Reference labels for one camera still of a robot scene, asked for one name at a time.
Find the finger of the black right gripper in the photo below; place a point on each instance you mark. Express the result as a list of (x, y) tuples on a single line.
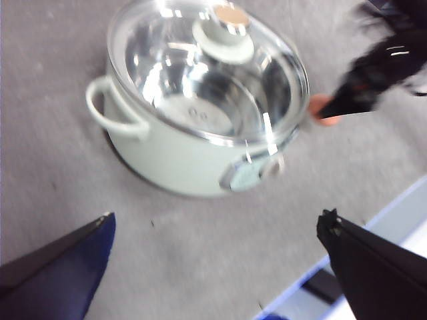
[(357, 96)]

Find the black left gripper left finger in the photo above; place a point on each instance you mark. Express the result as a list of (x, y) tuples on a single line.
[(56, 280)]

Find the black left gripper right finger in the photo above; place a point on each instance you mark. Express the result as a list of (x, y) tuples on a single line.
[(383, 276)]

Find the brown egg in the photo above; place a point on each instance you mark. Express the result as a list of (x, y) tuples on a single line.
[(317, 103)]

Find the glass lid with green knob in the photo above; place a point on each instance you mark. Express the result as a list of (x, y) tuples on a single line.
[(187, 83)]

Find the pale green electric cooking pot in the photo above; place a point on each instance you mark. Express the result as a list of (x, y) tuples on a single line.
[(173, 163)]

